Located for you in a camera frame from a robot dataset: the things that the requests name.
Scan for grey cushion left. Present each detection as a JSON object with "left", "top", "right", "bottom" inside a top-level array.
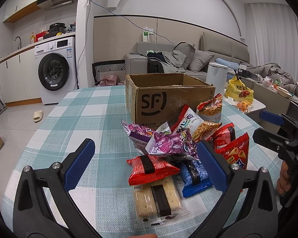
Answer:
[{"left": 174, "top": 42, "right": 196, "bottom": 69}]

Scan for teal checkered tablecloth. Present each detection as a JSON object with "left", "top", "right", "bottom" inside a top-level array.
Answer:
[{"left": 1, "top": 85, "right": 284, "bottom": 238}]

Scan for orange noodle snack bag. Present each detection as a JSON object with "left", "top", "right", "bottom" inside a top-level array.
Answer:
[{"left": 196, "top": 93, "right": 222, "bottom": 123}]

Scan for white curtain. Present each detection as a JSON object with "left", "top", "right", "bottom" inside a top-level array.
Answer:
[{"left": 244, "top": 3, "right": 298, "bottom": 82}]

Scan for right hand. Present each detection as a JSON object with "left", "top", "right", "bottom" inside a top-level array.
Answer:
[{"left": 277, "top": 161, "right": 291, "bottom": 195}]

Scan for purple snack bag rear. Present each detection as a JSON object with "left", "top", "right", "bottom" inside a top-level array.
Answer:
[{"left": 122, "top": 120, "right": 154, "bottom": 155}]

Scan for grey cushion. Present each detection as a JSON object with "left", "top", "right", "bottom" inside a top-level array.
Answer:
[
  {"left": 188, "top": 50, "right": 215, "bottom": 73},
  {"left": 174, "top": 42, "right": 196, "bottom": 69}
]

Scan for black patterned chair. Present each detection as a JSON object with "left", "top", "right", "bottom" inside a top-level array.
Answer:
[{"left": 92, "top": 60, "right": 126, "bottom": 85}]

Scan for purple snack bag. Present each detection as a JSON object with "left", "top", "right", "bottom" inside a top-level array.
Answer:
[
  {"left": 122, "top": 120, "right": 154, "bottom": 155},
  {"left": 145, "top": 129, "right": 199, "bottom": 161}
]

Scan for blue biscuit pack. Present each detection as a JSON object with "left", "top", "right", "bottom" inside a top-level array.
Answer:
[{"left": 180, "top": 160, "right": 213, "bottom": 198}]

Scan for yellow plastic bag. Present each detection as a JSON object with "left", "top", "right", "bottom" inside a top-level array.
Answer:
[{"left": 224, "top": 76, "right": 254, "bottom": 103}]

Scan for red biscuit pack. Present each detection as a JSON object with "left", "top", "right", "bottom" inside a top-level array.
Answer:
[{"left": 126, "top": 155, "right": 180, "bottom": 186}]

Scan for red crisp chips bag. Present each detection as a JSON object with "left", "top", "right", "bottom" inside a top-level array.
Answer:
[{"left": 215, "top": 133, "right": 249, "bottom": 170}]

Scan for white trash bin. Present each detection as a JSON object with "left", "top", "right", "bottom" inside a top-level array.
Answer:
[{"left": 206, "top": 62, "right": 228, "bottom": 95}]

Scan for white noodle snack bag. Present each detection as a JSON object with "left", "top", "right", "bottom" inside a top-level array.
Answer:
[{"left": 170, "top": 104, "right": 204, "bottom": 140}]

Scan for beige slipper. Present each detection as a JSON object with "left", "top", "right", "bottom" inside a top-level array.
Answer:
[{"left": 33, "top": 110, "right": 43, "bottom": 123}]

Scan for SF cardboard box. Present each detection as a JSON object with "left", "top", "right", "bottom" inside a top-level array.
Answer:
[{"left": 125, "top": 73, "right": 215, "bottom": 130}]

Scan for kitchen faucet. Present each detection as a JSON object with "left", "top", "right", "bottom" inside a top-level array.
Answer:
[{"left": 15, "top": 36, "right": 22, "bottom": 49}]

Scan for grey cushion right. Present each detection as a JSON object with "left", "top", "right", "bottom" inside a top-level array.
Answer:
[{"left": 188, "top": 50, "right": 215, "bottom": 73}]

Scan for white washing machine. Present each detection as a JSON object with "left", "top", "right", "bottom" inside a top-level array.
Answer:
[{"left": 34, "top": 36, "right": 78, "bottom": 105}]

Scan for orange peels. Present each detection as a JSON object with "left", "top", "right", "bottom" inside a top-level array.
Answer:
[{"left": 236, "top": 101, "right": 253, "bottom": 113}]

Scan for purple snack bag front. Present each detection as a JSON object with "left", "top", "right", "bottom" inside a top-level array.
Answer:
[{"left": 145, "top": 129, "right": 199, "bottom": 161}]

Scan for black bag on sofa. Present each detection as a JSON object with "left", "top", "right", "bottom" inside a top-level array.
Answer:
[{"left": 147, "top": 58, "right": 164, "bottom": 74}]

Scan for small red snack pack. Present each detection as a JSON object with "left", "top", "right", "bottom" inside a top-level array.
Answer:
[{"left": 212, "top": 123, "right": 236, "bottom": 150}]

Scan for clear cracker pack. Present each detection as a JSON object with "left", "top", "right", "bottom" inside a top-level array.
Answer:
[{"left": 133, "top": 176, "right": 189, "bottom": 226}]

